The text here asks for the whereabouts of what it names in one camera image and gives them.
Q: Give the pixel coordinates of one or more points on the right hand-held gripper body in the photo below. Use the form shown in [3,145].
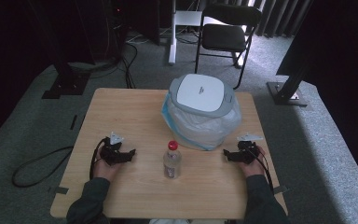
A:
[248,152]

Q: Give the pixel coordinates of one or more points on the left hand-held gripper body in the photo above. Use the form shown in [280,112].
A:
[112,152]

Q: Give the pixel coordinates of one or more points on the clear bottle with red cap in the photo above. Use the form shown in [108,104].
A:
[172,165]

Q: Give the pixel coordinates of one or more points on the grey lidded trash bin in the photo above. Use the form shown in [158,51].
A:
[202,109]

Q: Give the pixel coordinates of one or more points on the person's right hand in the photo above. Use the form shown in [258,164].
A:
[254,169]

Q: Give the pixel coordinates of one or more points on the person's left hand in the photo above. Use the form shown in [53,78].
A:
[104,169]

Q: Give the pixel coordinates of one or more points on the grey tape piece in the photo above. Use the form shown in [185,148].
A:
[61,190]
[280,189]

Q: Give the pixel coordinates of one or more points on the black tape strip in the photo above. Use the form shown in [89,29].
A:
[73,122]

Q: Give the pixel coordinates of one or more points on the black metal stand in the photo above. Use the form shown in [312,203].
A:
[287,93]
[66,84]

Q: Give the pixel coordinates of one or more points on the black folding chair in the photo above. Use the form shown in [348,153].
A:
[223,37]

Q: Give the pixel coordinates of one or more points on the white desk leg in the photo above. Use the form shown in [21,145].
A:
[172,37]

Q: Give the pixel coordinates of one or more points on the grey curtain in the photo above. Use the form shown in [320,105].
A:
[273,18]

